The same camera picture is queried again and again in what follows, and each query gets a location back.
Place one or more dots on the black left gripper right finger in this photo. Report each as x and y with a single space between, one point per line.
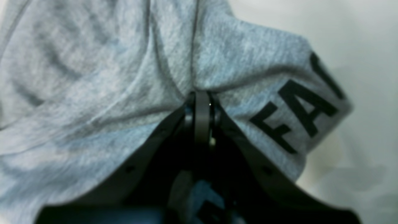
253 189

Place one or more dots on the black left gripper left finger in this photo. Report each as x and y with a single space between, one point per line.
137 192

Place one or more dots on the grey T-shirt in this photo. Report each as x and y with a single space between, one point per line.
84 83

